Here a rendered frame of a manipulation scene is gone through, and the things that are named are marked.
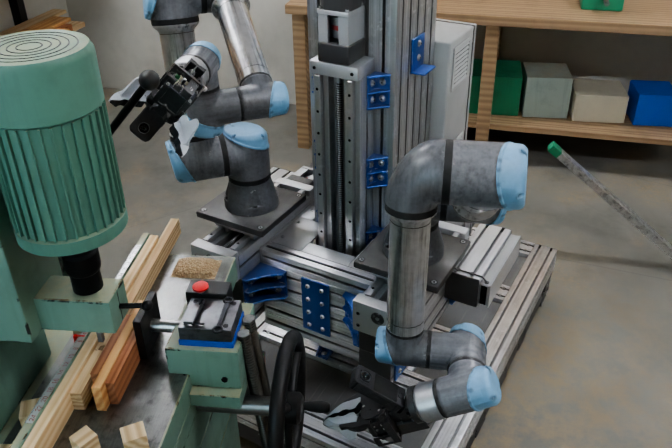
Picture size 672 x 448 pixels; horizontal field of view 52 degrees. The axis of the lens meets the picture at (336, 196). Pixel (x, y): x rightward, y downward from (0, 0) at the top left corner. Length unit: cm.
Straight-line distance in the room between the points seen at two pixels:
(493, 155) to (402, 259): 26
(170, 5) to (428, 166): 83
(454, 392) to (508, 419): 115
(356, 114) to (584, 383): 140
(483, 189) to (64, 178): 66
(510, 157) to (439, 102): 80
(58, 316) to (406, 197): 64
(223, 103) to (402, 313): 57
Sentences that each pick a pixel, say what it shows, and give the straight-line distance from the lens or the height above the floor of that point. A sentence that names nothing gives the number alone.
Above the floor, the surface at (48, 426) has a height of 94.
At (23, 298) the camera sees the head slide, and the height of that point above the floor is 109.
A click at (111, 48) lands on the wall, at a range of 515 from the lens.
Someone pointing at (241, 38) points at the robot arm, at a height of 133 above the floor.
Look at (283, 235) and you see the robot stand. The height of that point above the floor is 73.
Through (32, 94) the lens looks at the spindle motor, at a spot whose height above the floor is 146.
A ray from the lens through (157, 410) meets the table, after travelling 127.
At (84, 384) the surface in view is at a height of 94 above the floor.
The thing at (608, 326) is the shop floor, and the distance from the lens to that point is 293.
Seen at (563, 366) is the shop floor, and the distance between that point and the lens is 271.
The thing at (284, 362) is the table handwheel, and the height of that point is 95.
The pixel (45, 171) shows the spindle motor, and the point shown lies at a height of 135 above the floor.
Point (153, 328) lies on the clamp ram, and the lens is 135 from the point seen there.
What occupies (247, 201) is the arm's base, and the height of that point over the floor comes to 86.
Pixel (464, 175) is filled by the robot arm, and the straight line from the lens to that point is 117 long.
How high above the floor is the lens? 181
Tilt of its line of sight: 30 degrees down
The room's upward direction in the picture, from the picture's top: 1 degrees counter-clockwise
